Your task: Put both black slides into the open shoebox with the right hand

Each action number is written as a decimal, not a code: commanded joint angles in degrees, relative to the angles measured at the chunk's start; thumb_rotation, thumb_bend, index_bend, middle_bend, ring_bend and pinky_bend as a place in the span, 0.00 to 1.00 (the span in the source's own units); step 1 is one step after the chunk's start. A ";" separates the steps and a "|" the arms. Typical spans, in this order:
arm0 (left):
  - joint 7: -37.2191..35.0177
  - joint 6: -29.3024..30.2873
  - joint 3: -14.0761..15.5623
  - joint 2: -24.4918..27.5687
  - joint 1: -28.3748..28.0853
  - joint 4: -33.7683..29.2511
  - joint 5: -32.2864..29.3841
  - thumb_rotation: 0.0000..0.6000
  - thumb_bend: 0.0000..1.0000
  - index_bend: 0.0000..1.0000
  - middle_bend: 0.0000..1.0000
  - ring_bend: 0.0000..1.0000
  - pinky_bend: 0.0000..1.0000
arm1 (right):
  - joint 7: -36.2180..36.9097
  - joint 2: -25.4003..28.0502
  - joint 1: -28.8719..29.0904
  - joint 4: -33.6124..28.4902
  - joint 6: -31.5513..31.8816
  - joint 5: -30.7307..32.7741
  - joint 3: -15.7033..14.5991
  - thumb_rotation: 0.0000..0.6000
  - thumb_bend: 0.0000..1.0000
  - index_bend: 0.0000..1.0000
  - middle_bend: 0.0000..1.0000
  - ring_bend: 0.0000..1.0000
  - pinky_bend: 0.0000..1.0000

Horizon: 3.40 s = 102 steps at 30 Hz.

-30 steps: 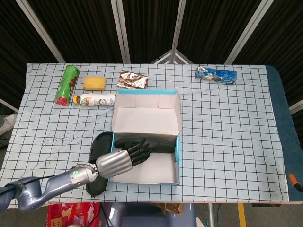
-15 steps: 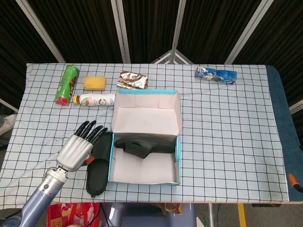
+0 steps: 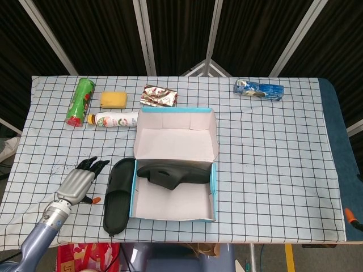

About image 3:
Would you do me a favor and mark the brown paper bag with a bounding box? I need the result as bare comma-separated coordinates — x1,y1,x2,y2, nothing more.
185,243,221,258

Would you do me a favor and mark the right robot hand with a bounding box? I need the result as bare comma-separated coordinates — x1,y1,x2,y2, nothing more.
344,207,363,232

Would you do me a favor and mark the black folding screen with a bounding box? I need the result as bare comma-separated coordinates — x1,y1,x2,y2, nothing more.
0,0,363,137

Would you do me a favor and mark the white sneaker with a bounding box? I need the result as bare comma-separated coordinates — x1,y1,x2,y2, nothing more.
0,137,21,163

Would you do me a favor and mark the blue grey chair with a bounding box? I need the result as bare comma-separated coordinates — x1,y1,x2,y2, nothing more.
120,243,236,272

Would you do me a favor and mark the blue snack wrapper package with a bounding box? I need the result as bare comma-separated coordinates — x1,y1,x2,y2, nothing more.
233,79,285,102

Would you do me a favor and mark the red printed bag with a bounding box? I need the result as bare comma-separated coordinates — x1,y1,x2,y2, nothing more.
56,242,121,272

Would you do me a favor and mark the red silver snack packet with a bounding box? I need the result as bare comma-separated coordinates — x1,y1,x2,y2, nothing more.
140,84,179,108

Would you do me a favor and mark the checked tablecloth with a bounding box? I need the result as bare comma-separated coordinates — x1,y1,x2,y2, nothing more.
0,75,348,252

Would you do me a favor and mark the light blue shoe box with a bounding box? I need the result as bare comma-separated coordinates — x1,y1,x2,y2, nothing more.
129,107,220,223

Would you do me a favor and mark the green chips can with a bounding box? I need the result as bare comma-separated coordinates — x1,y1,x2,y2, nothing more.
64,78,96,130

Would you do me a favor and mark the metal table leg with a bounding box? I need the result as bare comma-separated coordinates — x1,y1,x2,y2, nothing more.
248,244,258,272

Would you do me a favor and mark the dark blue table pad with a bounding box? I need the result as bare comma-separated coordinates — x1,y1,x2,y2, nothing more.
317,78,363,243

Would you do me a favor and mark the yellow sponge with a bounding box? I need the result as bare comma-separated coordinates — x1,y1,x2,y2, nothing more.
99,91,128,109

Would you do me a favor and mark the black slipper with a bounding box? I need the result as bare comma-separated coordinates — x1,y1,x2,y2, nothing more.
102,158,137,236
136,161,212,191

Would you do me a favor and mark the white drink bottle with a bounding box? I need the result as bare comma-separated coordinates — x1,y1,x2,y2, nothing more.
87,110,140,128

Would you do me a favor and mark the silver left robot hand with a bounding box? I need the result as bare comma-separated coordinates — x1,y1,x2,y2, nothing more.
56,156,111,206

